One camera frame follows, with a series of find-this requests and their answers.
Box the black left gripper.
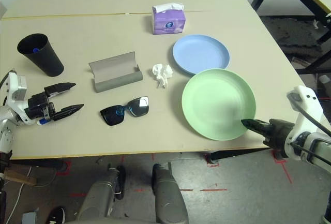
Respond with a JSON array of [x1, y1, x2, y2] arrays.
[[27, 82, 85, 121]]

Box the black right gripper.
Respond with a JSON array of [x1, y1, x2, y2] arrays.
[[240, 118, 295, 155]]

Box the light green plate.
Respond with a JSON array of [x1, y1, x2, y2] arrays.
[[181, 68, 257, 141]]

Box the grey glasses case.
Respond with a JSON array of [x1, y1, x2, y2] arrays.
[[88, 51, 144, 93]]

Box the black sunglasses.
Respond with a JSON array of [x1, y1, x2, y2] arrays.
[[100, 95, 151, 126]]

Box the white tissue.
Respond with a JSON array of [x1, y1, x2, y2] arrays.
[[152, 63, 174, 89]]

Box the black plastic cup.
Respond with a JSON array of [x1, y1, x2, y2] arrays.
[[17, 33, 65, 78]]

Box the brown wooden block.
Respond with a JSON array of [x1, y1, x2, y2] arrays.
[[4, 169, 37, 186]]

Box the light blue plate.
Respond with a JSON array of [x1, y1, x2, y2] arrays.
[[172, 34, 231, 75]]

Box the dark floor mat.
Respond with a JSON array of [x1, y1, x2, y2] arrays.
[[258, 16, 326, 56]]

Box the grey robot left leg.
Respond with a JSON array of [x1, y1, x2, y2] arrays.
[[64, 166, 126, 224]]

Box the grey robot leg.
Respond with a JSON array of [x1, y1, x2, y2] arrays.
[[151, 161, 189, 224], [64, 166, 126, 224]]

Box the grey robot right leg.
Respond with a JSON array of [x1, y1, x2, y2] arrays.
[[151, 161, 189, 224]]

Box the black white sneaker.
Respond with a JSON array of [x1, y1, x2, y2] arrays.
[[46, 206, 67, 224]]

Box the small grey floor box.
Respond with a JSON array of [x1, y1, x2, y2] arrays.
[[22, 211, 39, 224]]

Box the purple tissue pack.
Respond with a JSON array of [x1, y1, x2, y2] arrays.
[[151, 2, 187, 35]]

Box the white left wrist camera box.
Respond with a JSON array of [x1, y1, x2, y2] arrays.
[[5, 71, 28, 106]]

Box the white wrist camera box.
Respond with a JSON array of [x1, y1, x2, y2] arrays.
[[5, 71, 28, 106], [286, 85, 331, 138]]

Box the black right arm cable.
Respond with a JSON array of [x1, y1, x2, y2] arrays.
[[291, 99, 331, 165]]

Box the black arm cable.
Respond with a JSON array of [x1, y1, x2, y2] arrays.
[[291, 99, 331, 165], [0, 70, 13, 107]]

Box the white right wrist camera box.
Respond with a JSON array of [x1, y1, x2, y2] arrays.
[[286, 85, 331, 138]]

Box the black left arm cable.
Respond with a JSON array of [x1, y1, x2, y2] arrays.
[[0, 70, 13, 107]]

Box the thin white floor cable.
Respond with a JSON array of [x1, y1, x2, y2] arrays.
[[5, 167, 56, 224]]

